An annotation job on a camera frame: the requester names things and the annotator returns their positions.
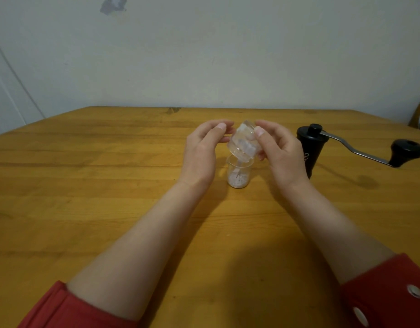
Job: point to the red sleeve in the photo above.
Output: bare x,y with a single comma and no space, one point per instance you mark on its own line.
66,309
381,293

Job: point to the person's left forearm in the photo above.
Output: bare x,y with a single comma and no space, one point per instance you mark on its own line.
145,256

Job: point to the clear plastic cup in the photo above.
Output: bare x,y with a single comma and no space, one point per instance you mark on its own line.
246,174

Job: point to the red right sleeve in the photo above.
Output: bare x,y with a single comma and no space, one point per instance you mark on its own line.
381,293

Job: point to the person's right hand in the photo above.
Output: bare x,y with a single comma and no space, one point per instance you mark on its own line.
285,160

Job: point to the person's right forearm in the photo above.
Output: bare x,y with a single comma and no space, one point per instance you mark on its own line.
340,235

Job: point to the person's left hand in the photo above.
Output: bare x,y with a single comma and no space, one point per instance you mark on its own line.
199,160

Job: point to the clear grinder jar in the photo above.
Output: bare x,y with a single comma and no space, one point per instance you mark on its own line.
238,138

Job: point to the red left sleeve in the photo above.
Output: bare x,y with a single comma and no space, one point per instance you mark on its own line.
66,309

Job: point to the black hand grinder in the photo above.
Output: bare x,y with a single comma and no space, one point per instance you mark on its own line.
312,145

